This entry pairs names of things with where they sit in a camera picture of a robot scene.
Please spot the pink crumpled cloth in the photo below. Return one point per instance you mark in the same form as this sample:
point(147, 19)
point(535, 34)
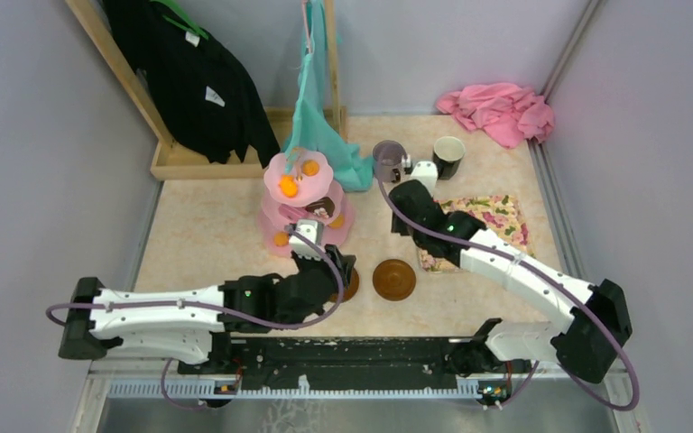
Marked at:
point(508, 113)

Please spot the aluminium frame rail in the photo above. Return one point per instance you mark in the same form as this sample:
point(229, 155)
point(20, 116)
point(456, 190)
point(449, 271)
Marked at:
point(554, 181)

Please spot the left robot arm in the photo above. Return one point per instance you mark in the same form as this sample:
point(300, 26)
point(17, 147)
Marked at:
point(191, 326)

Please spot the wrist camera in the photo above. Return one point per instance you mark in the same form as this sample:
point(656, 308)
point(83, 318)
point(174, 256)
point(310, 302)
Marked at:
point(427, 174)
point(305, 239)

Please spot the orange croissant pastry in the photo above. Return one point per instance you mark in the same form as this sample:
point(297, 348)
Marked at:
point(288, 186)

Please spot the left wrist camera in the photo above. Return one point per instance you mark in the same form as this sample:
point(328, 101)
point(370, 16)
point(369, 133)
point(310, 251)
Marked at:
point(305, 239)

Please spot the green clothes hanger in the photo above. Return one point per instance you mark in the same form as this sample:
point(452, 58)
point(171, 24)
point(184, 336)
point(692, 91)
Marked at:
point(182, 20)

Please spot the orange round cookie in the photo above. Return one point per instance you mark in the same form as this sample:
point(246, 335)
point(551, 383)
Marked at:
point(338, 222)

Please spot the floral serving tray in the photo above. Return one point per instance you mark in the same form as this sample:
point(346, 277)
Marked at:
point(501, 213)

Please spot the black mug white inside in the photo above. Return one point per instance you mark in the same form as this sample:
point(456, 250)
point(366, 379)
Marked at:
point(448, 153)

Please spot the chocolate cake slice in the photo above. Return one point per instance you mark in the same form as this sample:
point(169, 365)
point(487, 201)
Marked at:
point(323, 208)

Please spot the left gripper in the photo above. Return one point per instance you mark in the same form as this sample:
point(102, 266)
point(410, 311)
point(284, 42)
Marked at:
point(346, 263)

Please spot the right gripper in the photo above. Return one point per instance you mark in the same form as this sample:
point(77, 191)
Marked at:
point(398, 227)

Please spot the pink three-tier cake stand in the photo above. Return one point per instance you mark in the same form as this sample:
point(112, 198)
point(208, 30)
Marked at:
point(277, 212)

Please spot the brown wooden coaster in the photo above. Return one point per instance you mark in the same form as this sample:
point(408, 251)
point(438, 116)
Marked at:
point(394, 280)
point(350, 285)

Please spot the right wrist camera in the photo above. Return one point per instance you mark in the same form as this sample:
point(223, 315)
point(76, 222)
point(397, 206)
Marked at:
point(427, 174)

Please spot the teal hanging shirt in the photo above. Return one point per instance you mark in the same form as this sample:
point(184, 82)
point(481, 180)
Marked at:
point(317, 121)

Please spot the grey mug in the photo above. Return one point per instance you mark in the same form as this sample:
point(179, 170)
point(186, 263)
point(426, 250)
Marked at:
point(388, 156)

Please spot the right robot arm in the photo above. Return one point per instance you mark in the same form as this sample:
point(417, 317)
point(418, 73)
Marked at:
point(586, 324)

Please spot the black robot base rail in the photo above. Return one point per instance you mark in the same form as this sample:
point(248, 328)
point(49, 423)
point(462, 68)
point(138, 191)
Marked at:
point(351, 363)

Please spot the orange macaron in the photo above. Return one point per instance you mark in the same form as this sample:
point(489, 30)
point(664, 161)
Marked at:
point(281, 239)
point(309, 168)

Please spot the black hanging shirt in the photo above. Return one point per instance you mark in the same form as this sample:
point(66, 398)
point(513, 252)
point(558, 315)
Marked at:
point(204, 94)

